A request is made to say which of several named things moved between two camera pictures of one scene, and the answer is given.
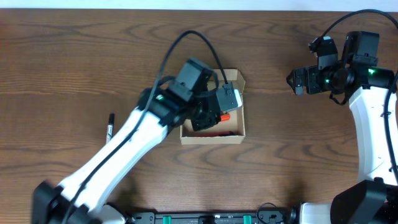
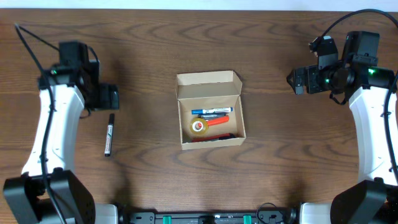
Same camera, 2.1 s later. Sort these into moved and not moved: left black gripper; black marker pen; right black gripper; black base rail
Moved: left black gripper
Not moved: right black gripper; black marker pen; black base rail
